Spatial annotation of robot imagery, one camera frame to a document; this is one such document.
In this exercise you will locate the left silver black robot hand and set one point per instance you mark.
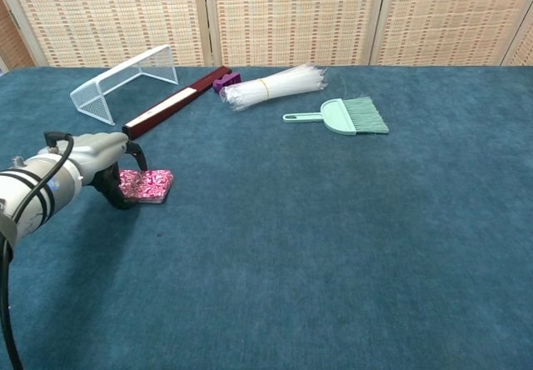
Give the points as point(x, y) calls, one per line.
point(100, 149)

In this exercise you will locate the dark red folded hand fan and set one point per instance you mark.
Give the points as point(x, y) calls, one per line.
point(166, 105)

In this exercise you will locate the pink patterned card stack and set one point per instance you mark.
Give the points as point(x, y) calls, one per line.
point(154, 182)

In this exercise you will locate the beige woven screen panel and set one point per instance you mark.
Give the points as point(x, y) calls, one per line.
point(525, 53)
point(449, 11)
point(116, 11)
point(291, 11)

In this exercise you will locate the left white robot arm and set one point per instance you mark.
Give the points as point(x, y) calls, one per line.
point(29, 195)

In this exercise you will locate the green bristle hand brush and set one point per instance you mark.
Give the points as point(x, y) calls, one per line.
point(368, 118)

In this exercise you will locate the mint green dustpan brush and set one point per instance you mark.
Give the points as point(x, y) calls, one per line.
point(337, 116)

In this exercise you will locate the brown woven screen panel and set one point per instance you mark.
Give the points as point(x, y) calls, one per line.
point(12, 41)

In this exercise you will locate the bundle of clear plastic straws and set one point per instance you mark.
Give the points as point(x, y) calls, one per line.
point(275, 86)

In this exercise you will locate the teal felt table cover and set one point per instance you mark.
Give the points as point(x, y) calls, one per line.
point(291, 241)

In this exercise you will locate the small purple plastic block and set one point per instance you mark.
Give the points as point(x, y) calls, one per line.
point(227, 81)

